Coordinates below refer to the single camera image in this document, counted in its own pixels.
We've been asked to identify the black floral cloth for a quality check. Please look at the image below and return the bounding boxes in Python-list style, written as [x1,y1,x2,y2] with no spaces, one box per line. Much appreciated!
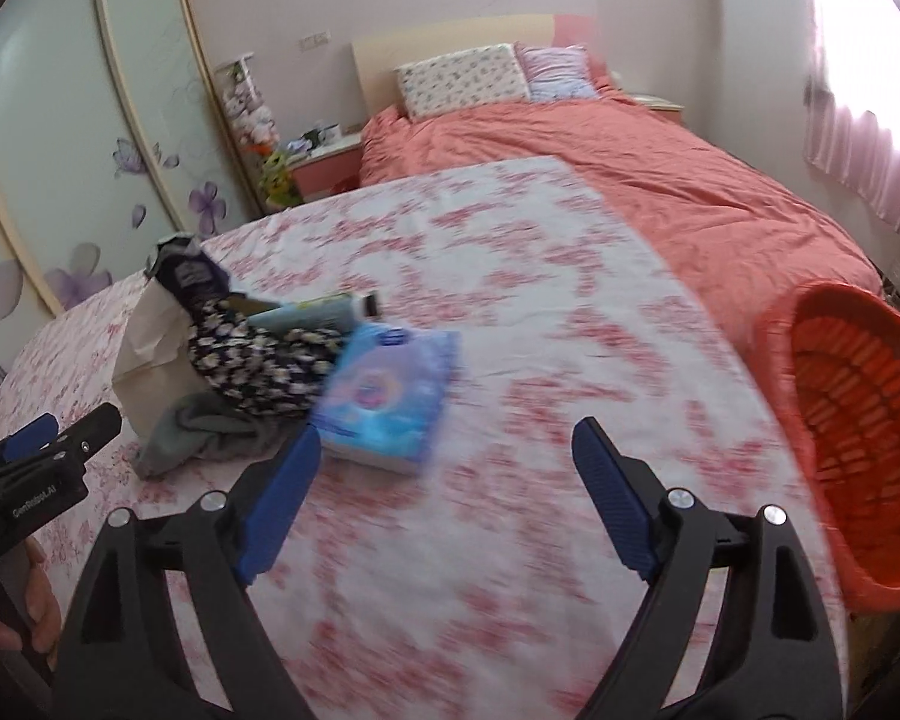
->
[187,296,353,421]

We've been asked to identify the grey cloth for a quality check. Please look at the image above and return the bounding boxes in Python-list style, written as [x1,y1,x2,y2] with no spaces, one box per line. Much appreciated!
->
[131,390,308,479]

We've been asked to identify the striped pink pillow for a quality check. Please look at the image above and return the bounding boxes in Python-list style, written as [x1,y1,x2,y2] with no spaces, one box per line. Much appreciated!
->
[515,43,599,102]

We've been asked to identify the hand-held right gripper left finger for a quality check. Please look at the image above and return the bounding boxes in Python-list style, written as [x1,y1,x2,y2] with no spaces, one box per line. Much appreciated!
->
[51,424,323,720]

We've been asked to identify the dark drink carton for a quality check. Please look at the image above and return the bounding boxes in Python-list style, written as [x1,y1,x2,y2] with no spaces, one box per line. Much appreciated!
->
[145,234,233,316]

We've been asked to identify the pink and white nightstand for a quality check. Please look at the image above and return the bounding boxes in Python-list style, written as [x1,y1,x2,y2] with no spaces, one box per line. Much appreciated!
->
[630,92,685,125]
[289,131,365,203]

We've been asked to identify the blue tissue pack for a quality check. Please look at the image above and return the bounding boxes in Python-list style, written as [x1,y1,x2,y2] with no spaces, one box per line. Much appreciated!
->
[311,322,462,477]

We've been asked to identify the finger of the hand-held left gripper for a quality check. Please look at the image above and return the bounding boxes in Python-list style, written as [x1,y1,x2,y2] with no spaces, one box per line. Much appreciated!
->
[56,403,122,464]
[0,412,59,467]

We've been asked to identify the table with floral tablecloth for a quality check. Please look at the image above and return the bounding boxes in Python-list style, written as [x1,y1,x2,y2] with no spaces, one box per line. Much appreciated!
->
[0,156,856,720]

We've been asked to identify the pink curtain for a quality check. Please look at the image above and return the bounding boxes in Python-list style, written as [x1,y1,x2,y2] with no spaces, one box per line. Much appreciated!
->
[799,0,900,222]

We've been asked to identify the orange plastic laundry basket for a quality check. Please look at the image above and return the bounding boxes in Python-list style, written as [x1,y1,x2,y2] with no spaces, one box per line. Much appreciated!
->
[750,281,900,616]

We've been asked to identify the person's left hand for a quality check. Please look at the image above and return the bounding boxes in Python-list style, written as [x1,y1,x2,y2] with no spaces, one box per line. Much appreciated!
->
[0,536,65,657]

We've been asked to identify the pale green tube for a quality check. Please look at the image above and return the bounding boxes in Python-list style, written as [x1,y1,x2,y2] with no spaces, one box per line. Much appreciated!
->
[251,291,385,335]

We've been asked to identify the floral print pillow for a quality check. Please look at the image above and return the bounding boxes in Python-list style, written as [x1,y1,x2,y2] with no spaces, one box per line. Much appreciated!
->
[394,43,532,121]

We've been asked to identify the bed with salmon duvet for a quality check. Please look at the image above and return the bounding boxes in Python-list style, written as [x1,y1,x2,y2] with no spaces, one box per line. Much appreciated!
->
[351,13,886,361]

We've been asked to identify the green plush toy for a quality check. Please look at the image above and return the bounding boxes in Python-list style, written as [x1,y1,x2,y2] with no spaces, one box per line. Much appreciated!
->
[259,150,305,209]

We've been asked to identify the wardrobe with flower doors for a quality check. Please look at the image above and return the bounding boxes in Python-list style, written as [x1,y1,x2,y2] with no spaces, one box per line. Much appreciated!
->
[0,0,263,421]

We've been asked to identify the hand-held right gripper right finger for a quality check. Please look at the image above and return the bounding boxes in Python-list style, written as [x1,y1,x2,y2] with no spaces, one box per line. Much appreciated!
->
[572,417,845,720]

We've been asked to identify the plush toy display tube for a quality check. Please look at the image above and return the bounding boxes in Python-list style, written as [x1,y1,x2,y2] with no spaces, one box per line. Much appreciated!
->
[214,52,280,151]

